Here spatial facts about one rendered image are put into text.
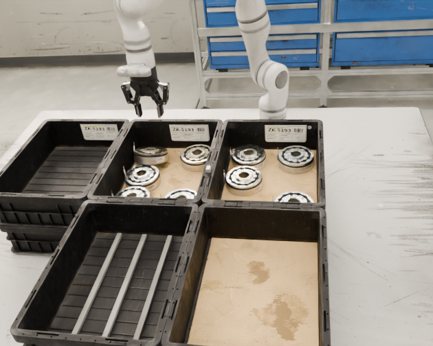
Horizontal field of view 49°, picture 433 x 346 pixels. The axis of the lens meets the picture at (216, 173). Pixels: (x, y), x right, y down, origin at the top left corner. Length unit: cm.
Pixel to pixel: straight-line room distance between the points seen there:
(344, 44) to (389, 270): 209
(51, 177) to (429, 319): 112
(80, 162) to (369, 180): 93
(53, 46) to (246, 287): 379
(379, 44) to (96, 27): 236
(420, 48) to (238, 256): 238
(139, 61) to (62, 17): 321
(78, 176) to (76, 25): 302
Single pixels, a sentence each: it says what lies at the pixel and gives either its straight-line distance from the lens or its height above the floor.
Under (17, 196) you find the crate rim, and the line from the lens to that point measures 136.
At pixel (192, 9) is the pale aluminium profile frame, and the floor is 73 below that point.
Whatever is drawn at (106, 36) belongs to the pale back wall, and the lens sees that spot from 440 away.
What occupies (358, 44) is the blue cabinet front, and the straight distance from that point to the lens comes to 322.
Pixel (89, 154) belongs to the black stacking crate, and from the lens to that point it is 163.
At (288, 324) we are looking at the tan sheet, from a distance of 104.
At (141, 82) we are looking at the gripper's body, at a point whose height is 113.
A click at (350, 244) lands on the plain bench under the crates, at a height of 70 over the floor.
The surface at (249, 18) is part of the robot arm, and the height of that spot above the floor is 121.
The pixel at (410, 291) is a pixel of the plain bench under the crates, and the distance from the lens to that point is 130.
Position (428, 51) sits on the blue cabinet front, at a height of 41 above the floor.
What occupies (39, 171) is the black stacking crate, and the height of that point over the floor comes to 83.
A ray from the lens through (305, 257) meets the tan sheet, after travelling 116.
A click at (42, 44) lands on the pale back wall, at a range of 467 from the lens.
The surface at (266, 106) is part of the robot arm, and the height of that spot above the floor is 90.
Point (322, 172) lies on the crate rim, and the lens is 125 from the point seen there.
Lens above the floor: 167
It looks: 36 degrees down
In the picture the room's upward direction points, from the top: 6 degrees counter-clockwise
